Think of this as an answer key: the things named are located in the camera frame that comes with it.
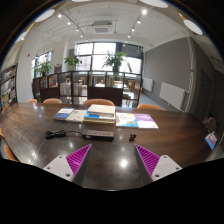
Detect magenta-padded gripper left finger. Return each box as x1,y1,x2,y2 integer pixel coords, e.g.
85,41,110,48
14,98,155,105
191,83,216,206
42,143,93,187

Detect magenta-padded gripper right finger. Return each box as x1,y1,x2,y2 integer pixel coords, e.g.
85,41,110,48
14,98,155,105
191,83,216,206
134,143,183,186

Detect purple and white book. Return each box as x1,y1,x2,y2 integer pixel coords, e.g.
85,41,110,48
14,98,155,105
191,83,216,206
134,113,160,130

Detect thin white book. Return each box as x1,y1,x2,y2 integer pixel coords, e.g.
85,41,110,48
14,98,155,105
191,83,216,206
65,109,88,124

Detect cream yellow book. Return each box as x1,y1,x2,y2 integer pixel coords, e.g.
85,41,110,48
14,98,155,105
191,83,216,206
83,118,115,125

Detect blue cover book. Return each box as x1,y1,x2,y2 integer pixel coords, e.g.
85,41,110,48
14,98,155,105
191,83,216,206
53,107,76,122

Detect blue and white book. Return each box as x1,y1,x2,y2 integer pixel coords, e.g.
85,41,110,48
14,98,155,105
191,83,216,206
83,110,116,122

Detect colourful illustrated book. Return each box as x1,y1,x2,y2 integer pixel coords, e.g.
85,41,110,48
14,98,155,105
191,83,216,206
115,112,140,129

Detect thick white book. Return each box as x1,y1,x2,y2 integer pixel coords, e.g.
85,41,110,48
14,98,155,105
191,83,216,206
87,103,117,118

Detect blue printed book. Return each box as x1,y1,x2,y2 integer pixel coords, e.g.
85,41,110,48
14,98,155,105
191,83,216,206
204,131,218,151

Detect orange chairs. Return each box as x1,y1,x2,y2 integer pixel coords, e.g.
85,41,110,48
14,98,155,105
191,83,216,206
0,97,164,164

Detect dark open shelf unit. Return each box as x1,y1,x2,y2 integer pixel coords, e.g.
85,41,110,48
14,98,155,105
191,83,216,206
31,70,143,108

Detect potted green plant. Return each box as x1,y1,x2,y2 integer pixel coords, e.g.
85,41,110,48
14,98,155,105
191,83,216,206
63,54,83,72
102,50,128,73
35,61,54,78

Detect ceiling air conditioner unit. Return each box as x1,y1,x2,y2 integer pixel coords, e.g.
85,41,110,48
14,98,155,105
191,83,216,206
91,20,114,35

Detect round white ceiling lamps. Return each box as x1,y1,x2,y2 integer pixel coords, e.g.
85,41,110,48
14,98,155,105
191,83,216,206
14,0,204,43

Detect ceiling spot lights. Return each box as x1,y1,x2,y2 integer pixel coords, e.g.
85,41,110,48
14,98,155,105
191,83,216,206
57,8,148,44

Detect large white wall radiator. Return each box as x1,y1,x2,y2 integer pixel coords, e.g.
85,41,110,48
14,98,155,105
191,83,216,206
159,81,188,112

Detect tall wall bookshelf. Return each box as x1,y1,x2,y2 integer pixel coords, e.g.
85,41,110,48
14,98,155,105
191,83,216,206
0,63,19,113

